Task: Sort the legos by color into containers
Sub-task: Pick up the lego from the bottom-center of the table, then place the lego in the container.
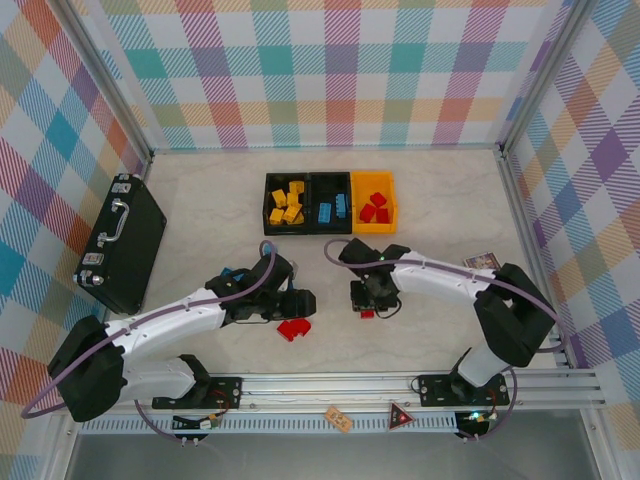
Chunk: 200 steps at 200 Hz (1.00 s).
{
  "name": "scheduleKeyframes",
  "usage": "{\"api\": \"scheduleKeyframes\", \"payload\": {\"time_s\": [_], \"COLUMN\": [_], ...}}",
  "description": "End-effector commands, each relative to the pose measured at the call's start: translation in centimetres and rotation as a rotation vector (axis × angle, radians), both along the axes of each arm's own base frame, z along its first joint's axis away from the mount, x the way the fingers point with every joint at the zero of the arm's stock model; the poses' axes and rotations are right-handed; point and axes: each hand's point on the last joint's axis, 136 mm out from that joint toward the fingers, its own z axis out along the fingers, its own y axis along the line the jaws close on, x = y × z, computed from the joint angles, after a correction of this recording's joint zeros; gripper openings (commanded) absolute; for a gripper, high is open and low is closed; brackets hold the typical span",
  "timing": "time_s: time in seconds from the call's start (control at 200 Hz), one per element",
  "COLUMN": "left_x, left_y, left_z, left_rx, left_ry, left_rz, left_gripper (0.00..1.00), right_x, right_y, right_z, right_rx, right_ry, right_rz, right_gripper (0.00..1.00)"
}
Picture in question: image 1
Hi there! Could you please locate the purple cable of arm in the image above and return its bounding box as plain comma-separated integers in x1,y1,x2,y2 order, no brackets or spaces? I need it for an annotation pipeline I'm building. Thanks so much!
20,239,279,446
323,238,570,444

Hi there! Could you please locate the yellow power connector with wires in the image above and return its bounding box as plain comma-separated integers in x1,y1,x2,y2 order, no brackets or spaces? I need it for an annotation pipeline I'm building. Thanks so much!
457,409,501,426
172,412,224,434

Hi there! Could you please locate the aluminium frame cross bar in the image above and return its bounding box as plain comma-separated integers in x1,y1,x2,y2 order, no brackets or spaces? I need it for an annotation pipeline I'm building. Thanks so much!
149,143,504,154

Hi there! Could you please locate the black case with silver handle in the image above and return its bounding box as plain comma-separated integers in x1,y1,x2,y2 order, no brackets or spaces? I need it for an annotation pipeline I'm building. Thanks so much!
73,173,168,316

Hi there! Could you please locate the orange patterned card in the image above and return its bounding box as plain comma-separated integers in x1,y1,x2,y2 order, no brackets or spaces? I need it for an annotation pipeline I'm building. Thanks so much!
323,405,354,432

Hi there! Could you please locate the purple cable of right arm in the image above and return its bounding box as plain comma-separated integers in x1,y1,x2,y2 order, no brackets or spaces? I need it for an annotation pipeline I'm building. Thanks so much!
323,238,570,444

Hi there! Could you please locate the black base plate right arm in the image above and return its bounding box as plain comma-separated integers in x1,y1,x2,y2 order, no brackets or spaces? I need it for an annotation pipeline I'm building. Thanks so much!
418,372,511,407

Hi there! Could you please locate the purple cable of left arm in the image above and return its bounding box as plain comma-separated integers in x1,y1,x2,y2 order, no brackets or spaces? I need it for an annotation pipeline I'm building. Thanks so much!
20,239,279,446

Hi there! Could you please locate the black base plate left arm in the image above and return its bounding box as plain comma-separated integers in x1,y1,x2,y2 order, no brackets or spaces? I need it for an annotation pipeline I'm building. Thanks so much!
151,374,244,411

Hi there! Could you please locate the yellow plastic bin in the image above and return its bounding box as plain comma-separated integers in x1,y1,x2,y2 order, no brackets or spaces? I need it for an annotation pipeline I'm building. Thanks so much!
349,171,400,235

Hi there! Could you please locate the perforated metal cable tray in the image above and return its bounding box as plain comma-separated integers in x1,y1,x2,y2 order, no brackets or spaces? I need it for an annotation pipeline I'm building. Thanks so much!
79,417,461,435

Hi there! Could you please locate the wide aluminium mounting rail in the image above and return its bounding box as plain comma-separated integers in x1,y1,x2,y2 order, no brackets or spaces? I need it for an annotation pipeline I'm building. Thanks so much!
52,372,609,416

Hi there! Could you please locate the small picture card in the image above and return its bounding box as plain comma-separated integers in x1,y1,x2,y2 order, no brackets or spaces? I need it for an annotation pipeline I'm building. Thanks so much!
462,253,503,271

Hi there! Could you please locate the red triangle sign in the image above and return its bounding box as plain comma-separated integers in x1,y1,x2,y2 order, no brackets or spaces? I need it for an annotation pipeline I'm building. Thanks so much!
388,403,415,431

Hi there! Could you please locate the grey metal plate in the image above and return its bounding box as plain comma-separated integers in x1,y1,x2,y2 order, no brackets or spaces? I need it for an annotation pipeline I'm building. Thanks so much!
64,432,601,480

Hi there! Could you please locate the aluminium frame post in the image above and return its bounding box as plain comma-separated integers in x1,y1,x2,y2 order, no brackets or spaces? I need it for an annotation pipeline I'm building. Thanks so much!
498,0,599,156
59,0,154,169

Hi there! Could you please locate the black plastic bin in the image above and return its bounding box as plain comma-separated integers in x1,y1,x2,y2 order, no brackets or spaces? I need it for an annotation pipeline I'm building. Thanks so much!
263,172,314,236
308,172,354,236

